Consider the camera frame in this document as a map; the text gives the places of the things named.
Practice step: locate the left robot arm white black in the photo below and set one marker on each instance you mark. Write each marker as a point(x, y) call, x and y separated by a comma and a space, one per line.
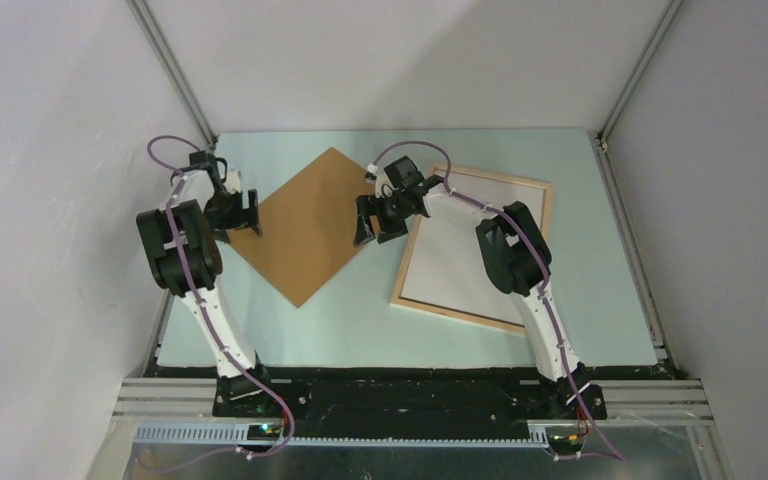
point(180, 239)

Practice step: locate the aluminium corner rail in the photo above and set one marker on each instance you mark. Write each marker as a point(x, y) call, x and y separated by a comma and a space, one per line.
point(170, 64)
point(651, 48)

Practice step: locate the printed photo with white border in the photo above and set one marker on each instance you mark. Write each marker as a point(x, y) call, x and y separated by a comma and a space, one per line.
point(457, 258)

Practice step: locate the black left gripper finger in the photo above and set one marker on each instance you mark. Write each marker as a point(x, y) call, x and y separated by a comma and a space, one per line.
point(221, 235)
point(252, 213)

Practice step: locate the front aluminium rail frame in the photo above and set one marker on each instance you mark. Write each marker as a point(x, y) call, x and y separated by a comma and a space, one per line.
point(657, 424)

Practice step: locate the brown backing board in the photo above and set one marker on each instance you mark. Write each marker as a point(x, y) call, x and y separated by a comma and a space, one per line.
point(307, 227)

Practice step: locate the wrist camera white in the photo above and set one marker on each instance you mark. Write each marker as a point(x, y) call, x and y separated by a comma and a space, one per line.
point(233, 181)
point(379, 179)

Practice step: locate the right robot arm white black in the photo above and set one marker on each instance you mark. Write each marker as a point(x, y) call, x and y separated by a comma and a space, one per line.
point(514, 253)

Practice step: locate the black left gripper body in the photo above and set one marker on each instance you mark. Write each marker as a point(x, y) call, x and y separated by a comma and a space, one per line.
point(226, 211)

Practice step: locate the right aluminium corner rail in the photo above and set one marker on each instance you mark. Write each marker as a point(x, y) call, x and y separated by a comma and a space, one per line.
point(651, 48)

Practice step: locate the light wooden picture frame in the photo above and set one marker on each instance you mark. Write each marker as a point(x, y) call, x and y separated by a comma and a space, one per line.
point(410, 265)

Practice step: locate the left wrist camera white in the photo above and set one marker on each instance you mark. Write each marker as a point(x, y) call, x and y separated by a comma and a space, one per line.
point(233, 181)

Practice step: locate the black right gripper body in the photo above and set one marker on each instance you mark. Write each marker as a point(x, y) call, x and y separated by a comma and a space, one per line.
point(391, 215)

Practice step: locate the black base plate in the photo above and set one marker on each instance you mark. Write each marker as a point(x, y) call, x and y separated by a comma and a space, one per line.
point(410, 404)

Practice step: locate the left aluminium corner rail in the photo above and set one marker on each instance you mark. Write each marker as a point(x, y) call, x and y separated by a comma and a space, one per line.
point(170, 64)

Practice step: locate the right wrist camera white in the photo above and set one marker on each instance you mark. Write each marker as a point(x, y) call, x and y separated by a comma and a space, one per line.
point(379, 179)

